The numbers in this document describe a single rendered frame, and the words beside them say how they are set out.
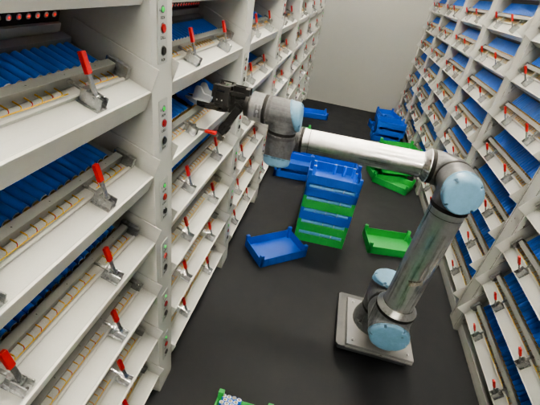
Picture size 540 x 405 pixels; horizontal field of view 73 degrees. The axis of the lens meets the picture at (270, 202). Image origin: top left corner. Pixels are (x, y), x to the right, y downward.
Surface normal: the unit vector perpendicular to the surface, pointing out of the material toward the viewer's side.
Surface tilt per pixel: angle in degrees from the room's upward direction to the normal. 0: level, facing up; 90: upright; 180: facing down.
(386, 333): 93
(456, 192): 81
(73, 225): 21
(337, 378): 0
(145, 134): 90
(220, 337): 0
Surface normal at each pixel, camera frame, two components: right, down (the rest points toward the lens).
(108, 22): -0.21, 0.49
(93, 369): 0.47, -0.70
